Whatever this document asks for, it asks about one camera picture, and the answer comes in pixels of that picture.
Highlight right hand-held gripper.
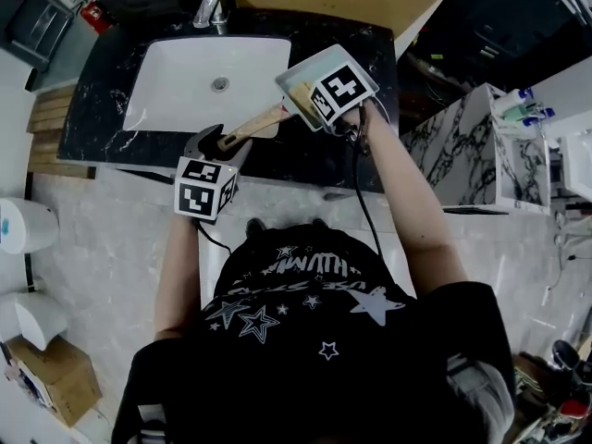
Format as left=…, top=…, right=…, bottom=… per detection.
left=309, top=61, right=381, bottom=139

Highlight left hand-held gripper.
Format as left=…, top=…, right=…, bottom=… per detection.
left=174, top=124, right=253, bottom=222

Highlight white square pan wooden handle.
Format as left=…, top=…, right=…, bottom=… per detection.
left=216, top=43, right=381, bottom=154

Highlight person's right forearm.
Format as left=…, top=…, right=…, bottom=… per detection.
left=340, top=102, right=469, bottom=298

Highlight person's left forearm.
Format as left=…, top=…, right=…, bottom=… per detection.
left=154, top=210, right=204, bottom=342

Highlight white rectangular sink basin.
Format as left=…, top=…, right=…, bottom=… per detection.
left=121, top=34, right=293, bottom=134

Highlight white marble pattern cabinet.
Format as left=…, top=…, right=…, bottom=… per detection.
left=399, top=82, right=552, bottom=216

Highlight chrome faucet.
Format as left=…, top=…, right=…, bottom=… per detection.
left=192, top=0, right=231, bottom=31

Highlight white bottles with blue caps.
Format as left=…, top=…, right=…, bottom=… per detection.
left=491, top=87, right=557, bottom=130

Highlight wooden slat mat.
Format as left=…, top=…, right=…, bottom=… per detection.
left=26, top=84, right=97, bottom=180

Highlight red fire extinguisher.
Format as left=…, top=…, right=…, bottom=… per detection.
left=78, top=0, right=113, bottom=35

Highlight white round bin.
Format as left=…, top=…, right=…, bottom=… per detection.
left=0, top=196, right=61, bottom=254

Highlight grey plastic bin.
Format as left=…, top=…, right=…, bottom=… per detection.
left=0, top=0, right=76, bottom=72

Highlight black star print t-shirt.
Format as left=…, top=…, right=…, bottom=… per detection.
left=110, top=223, right=518, bottom=444

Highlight small cardboard box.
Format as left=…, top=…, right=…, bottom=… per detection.
left=5, top=334, right=104, bottom=428

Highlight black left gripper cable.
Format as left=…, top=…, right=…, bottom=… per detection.
left=192, top=218, right=233, bottom=256

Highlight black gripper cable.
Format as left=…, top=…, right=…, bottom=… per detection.
left=350, top=127, right=387, bottom=261
left=192, top=218, right=233, bottom=256

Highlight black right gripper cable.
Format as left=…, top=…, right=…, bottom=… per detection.
left=350, top=127, right=387, bottom=261

